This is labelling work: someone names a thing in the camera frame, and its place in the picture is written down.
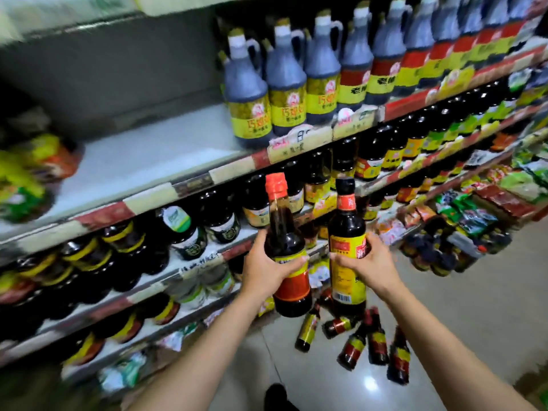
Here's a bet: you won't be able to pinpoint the person's right hand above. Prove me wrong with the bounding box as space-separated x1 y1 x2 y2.
329 231 405 303

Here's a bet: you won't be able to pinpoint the person's left hand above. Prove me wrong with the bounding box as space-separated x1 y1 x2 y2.
241 228 310 303

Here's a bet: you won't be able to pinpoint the red-cap soy sauce bottle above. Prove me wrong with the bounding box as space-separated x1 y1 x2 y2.
264 172 313 318

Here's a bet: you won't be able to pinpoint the yellow label soy sauce bottle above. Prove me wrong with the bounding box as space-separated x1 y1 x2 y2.
327 177 369 318

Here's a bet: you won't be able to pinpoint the soy sauce bottles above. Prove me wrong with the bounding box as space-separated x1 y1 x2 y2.
294 288 412 386

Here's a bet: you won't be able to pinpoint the person's left forearm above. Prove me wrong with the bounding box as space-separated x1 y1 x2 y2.
128 291 266 411

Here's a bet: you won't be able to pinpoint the person's black trousers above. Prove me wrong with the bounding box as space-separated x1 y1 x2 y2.
263 382 300 411

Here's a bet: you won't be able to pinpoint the row of seasoning sachets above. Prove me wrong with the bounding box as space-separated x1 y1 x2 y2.
96 140 548 394

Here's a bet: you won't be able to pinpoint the handwritten white price tag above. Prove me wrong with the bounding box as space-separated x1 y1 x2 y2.
179 252 228 279

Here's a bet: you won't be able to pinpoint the row of large dark bottles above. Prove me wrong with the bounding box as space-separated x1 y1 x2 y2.
0 79 548 343

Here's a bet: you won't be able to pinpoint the row of short sauce jars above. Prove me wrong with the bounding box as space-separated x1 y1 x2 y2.
59 123 536 366

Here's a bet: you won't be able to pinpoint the small cloud shaped price sign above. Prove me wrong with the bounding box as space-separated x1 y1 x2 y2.
267 123 334 164
333 104 380 140

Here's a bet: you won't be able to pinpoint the row of olive label bottles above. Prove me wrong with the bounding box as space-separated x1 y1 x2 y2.
218 0 548 150

